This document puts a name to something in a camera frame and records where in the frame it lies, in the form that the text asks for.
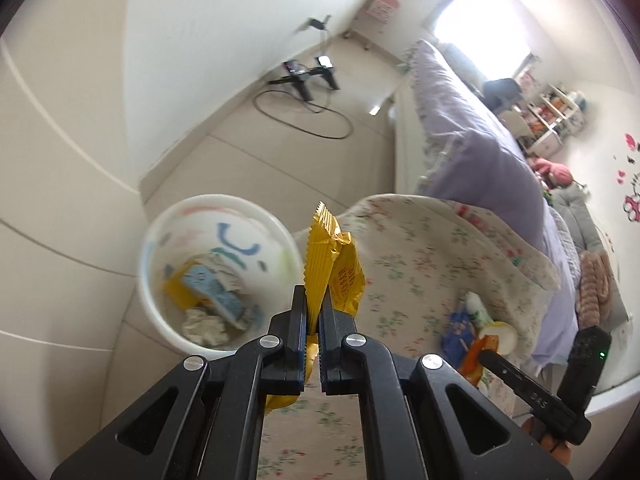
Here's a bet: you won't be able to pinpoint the purple bed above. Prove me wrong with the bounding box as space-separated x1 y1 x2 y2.
405 39 581 376

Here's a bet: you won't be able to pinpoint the white bed frame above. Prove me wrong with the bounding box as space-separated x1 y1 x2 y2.
394 84 432 196

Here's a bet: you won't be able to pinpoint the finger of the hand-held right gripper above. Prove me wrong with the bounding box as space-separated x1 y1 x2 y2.
479 347 592 445

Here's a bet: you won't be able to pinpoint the brown fluffy blanket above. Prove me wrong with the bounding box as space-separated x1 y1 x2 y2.
576 251 615 327

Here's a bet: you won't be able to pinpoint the orange snack packet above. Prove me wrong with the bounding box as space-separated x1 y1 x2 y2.
459 336 502 387

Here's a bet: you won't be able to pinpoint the light blue packet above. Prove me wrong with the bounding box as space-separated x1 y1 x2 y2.
182 265 247 323

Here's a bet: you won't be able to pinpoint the grey cushion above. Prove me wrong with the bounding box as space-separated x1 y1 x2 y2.
549 186 602 252

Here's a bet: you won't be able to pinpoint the pink wall stickers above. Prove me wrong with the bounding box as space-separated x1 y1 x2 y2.
611 132 640 224

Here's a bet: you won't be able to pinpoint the white round cup lid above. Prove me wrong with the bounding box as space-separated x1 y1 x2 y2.
476 321 519 357

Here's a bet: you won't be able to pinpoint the black tripod stand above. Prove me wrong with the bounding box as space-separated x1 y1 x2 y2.
268 55 342 106

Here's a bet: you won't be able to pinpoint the floral cloth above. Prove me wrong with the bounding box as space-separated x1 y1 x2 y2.
255 194 561 480

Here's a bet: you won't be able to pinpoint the black cable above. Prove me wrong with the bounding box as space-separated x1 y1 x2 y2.
252 89 354 139

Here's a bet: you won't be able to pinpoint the window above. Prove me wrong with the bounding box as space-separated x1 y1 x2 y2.
434 0 532 77

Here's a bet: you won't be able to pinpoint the crumpled white tissue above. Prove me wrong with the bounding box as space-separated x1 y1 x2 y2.
181 308 229 347

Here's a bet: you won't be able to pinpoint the small yellow wrapper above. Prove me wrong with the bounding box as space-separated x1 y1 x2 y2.
162 260 202 311

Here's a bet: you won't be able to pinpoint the white bin with blue print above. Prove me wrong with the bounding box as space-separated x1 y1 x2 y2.
136 194 306 361

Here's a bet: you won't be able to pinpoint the white toy shelf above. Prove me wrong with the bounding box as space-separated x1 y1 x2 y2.
519 82 587 157

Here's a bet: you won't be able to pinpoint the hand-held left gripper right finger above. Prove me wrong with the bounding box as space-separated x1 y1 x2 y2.
320 300 573 480

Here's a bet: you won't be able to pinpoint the blue snack packet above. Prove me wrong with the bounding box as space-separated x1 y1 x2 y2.
441 311 477 357

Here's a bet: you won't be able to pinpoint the person's right hand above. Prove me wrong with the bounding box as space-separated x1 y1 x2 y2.
520 417 574 467

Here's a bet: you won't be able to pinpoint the white and green wrapper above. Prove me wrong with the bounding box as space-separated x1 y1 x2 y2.
464 291 495 327

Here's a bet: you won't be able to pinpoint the pink plush toy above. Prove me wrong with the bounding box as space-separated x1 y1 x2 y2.
530 156 574 187

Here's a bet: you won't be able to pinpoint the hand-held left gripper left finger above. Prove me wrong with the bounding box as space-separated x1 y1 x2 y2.
50 285 307 480

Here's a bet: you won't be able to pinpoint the yellow snack wrapper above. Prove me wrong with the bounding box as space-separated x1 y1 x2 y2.
264 201 366 413

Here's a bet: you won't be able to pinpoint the cream wardrobe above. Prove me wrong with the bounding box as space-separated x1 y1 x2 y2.
0 35 147 411

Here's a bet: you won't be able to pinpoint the dark chair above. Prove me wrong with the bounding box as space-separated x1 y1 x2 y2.
482 78 524 112

